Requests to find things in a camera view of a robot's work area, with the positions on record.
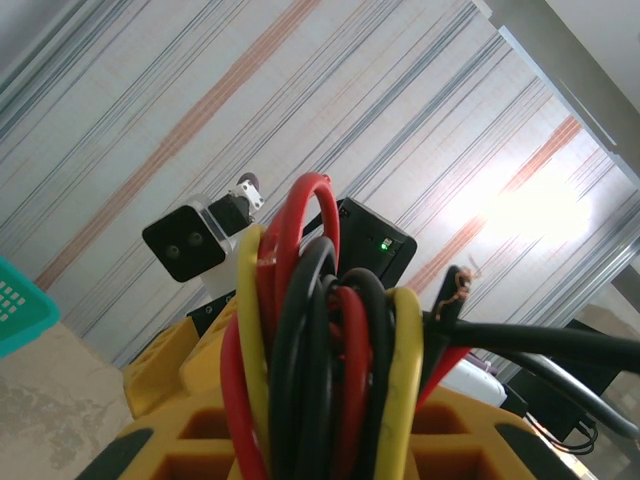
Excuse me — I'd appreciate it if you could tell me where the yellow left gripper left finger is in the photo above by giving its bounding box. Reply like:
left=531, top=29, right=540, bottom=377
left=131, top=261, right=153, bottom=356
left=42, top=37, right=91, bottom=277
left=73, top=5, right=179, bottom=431
left=84, top=405, right=242, bottom=480

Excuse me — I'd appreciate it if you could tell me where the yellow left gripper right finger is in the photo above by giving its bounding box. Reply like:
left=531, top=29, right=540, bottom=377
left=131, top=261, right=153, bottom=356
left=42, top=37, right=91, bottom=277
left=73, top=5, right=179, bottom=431
left=401, top=387, right=576, bottom=480

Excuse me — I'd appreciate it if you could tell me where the red cable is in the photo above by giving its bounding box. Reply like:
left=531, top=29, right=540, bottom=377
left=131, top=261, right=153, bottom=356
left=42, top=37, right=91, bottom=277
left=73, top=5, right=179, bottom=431
left=417, top=346, right=474, bottom=409
left=219, top=314, right=269, bottom=480
left=257, top=171, right=344, bottom=351
left=327, top=285, right=374, bottom=480

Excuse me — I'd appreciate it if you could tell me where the short yellow cable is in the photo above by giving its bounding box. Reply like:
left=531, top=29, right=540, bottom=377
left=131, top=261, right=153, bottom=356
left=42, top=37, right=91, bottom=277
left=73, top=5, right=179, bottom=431
left=380, top=287, right=427, bottom=480

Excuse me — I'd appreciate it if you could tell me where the white plastic container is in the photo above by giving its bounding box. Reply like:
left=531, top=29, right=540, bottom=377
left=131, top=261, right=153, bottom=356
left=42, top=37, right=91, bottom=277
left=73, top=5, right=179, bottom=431
left=439, top=357, right=509, bottom=412

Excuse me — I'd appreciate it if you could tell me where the black box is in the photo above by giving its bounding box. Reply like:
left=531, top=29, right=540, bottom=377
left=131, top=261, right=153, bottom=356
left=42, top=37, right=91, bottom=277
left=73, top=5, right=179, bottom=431
left=502, top=322, right=634, bottom=454

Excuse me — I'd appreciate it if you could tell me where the teal plastic basket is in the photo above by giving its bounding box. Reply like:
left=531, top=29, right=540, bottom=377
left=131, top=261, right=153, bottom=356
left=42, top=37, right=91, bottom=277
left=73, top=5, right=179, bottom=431
left=0, top=254, right=62, bottom=359

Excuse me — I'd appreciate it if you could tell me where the aluminium frame bar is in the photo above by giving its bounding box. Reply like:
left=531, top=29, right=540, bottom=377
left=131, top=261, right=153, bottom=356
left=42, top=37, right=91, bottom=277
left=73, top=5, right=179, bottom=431
left=469, top=0, right=640, bottom=177

